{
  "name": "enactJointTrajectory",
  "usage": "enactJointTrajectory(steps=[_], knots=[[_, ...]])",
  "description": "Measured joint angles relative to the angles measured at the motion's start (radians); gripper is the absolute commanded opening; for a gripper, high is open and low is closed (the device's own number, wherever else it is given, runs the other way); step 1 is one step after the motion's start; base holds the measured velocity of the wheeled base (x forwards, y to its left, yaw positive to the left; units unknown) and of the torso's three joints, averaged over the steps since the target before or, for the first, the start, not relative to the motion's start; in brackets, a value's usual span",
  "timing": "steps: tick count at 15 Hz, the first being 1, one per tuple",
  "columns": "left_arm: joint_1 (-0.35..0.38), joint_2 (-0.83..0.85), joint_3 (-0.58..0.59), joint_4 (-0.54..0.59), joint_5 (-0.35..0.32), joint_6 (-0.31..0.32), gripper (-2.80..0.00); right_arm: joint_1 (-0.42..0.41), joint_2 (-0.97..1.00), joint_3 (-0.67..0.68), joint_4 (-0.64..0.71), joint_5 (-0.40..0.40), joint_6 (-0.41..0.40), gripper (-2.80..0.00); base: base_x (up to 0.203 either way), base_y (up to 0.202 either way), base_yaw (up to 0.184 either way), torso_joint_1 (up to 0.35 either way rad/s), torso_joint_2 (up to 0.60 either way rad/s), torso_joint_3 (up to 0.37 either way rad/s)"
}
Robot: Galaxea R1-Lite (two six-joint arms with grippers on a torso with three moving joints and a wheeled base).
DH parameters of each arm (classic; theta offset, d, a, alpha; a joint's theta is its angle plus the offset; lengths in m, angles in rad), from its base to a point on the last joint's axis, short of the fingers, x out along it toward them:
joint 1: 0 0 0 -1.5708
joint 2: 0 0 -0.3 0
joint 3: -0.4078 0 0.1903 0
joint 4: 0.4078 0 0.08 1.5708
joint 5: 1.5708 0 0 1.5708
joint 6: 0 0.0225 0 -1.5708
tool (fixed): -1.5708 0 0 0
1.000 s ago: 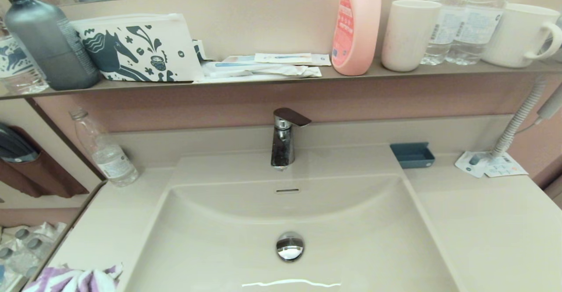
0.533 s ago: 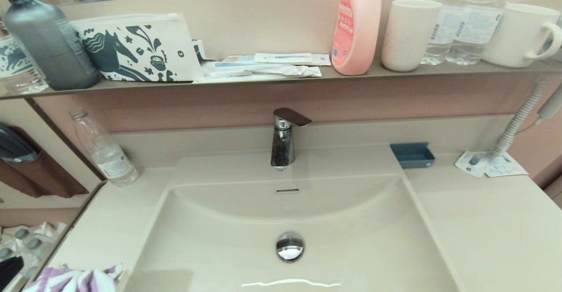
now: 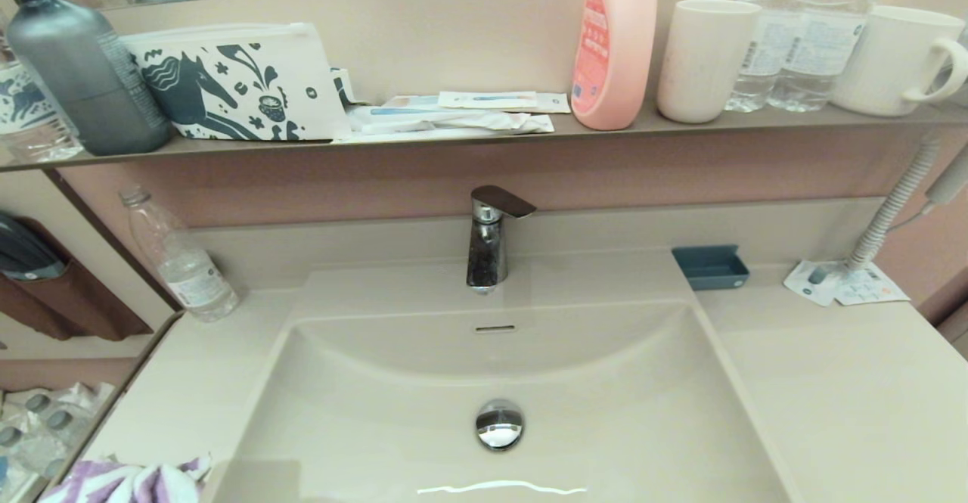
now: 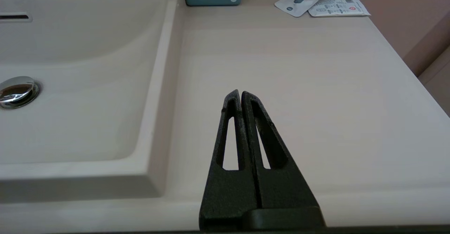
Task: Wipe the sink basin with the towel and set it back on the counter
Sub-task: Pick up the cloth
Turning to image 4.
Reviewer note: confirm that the white sachet blue print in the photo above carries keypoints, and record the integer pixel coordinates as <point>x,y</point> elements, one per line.
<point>297,3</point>

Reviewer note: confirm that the white sachet red mark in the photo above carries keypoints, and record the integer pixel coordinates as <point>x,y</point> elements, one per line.
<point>341,5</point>

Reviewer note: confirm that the chrome sink drain stopper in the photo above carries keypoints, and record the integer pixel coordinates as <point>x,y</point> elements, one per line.
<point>15,91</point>

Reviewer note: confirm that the beige sink basin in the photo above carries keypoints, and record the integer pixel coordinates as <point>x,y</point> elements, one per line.
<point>88,86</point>

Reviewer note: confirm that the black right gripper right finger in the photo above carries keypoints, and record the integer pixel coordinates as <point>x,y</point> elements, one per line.
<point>281,184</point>

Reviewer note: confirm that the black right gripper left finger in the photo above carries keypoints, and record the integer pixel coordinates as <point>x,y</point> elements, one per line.
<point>228,191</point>

